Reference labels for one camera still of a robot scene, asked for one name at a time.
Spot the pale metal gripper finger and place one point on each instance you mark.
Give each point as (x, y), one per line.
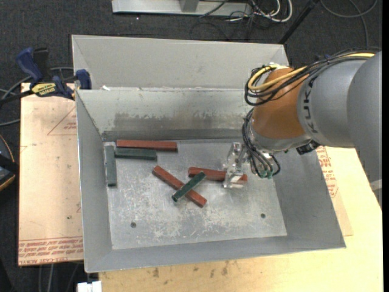
(233, 178)
(236, 153)

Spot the red-brown flat block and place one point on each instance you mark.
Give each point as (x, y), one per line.
(165, 176)
(146, 145)
(209, 174)

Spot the dark green flat block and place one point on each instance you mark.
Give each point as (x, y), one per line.
(135, 154)
(111, 166)
(190, 186)

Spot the grey metal bin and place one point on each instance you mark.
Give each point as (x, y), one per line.
(194, 224)

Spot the black cylinder on white bracket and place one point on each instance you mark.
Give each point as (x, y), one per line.
(306, 148)

